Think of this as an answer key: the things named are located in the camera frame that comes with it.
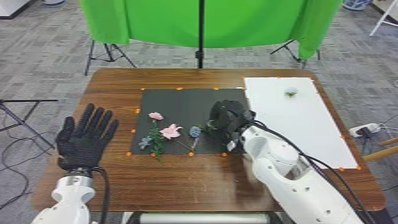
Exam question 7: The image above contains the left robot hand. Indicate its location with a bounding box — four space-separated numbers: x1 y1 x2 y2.
53 103 121 171

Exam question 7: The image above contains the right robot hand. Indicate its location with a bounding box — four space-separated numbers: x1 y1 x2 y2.
208 99 257 135

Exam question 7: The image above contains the green sprig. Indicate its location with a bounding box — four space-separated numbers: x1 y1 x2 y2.
202 121 218 135

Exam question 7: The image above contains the blue flower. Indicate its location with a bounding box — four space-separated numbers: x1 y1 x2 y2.
186 125 204 151

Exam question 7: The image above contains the dark mat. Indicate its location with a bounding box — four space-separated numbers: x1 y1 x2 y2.
128 88 250 157

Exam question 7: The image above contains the grey-blue flower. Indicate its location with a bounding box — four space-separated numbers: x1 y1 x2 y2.
137 135 154 151

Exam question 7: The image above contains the pink open flower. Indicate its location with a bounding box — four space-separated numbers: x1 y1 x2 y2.
158 123 197 154

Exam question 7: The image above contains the white sheet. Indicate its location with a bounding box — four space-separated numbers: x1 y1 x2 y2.
241 77 360 170

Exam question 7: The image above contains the pink rose bud flower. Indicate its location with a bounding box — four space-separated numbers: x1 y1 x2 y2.
145 111 168 162

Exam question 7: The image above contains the white flower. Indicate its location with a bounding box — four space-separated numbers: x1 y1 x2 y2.
282 87 300 99

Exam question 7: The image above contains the black folding stand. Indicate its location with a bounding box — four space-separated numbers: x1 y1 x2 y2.
0 98 60 150

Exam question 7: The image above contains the black tripod stand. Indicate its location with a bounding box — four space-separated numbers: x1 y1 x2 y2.
81 39 138 77
268 39 323 70

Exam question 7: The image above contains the white power strip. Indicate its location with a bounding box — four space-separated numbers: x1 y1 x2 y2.
348 122 382 139

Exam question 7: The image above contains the black upright pole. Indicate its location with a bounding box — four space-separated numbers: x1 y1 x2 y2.
195 0 208 70

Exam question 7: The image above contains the wooden chair leg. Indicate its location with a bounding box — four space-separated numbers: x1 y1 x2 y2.
360 137 398 164

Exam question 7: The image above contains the pale grey bar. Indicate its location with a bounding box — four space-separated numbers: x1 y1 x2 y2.
126 212 275 224

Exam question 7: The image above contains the blue and white vase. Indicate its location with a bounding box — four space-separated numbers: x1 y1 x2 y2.
341 0 375 12

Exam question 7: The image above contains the black cable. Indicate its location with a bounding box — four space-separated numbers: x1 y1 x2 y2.
247 120 369 224
90 166 113 224

